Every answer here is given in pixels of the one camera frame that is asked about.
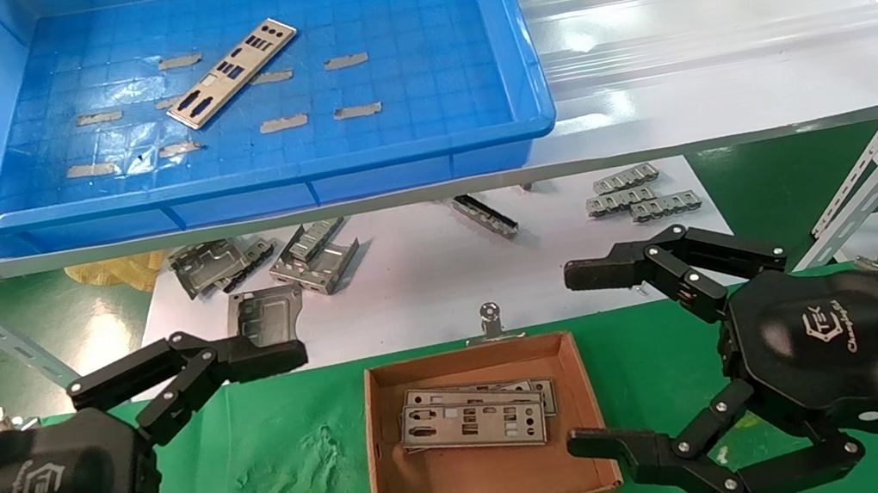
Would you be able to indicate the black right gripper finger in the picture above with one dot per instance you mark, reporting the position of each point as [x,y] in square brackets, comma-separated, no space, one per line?
[667,260]
[662,457]

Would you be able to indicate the small toothed metal bracket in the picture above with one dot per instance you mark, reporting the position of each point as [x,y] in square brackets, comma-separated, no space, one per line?
[666,206]
[621,201]
[626,178]

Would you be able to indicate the white metal shelving rack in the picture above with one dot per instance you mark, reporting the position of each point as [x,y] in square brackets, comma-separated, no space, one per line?
[676,28]

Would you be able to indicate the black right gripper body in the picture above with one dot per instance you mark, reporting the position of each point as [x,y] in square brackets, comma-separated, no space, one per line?
[836,344]

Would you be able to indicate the green table cloth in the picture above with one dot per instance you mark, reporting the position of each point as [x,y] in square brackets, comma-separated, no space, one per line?
[275,428]

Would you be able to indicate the brown cardboard box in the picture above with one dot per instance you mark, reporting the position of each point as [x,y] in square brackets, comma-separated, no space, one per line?
[475,485]

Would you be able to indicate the long narrow metal bracket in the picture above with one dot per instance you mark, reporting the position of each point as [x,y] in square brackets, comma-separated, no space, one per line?
[487,220]

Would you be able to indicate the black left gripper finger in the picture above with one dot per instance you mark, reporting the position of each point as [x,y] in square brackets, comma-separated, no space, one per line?
[247,360]

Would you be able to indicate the grey tape strip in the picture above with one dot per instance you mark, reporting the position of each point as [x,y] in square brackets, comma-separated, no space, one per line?
[92,170]
[179,61]
[346,61]
[181,148]
[99,118]
[274,76]

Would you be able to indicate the grey folded metal bracket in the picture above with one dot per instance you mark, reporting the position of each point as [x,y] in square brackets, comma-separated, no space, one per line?
[316,239]
[322,277]

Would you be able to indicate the dark stamped metal bracket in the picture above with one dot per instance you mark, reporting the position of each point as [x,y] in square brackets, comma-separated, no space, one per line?
[203,269]
[258,256]

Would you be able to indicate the silver slotted metal plate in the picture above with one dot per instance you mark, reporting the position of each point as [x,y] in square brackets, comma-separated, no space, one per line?
[217,86]
[454,431]
[546,394]

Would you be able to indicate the flat stamped metal bracket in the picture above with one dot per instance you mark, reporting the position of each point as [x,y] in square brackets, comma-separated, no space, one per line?
[267,316]

